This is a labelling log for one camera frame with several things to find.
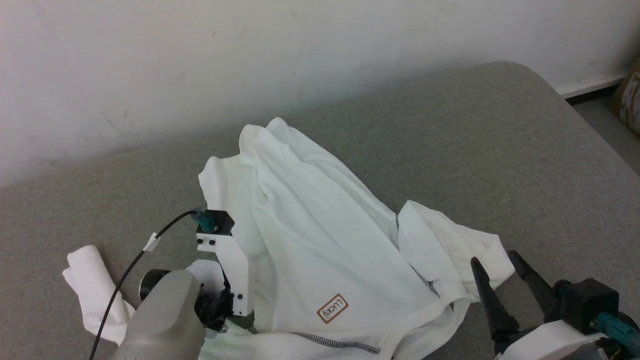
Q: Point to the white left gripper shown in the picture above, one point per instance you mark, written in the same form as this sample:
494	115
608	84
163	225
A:
237	280

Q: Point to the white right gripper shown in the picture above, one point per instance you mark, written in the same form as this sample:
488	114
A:
555	345

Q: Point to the white shirt with grey stitching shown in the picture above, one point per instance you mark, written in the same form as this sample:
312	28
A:
320	240

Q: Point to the grey fabric sofa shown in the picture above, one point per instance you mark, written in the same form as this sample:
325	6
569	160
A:
475	140

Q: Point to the white baseboard with black strip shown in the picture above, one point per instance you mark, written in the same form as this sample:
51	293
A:
590	87

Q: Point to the brown patterned object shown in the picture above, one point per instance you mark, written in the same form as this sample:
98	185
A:
631	100

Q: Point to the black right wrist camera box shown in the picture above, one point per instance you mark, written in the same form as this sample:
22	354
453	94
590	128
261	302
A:
585	300

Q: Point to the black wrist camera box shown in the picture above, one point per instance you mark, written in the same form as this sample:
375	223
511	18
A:
585	300
220	222

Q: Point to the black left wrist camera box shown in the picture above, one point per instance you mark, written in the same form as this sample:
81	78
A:
220	222

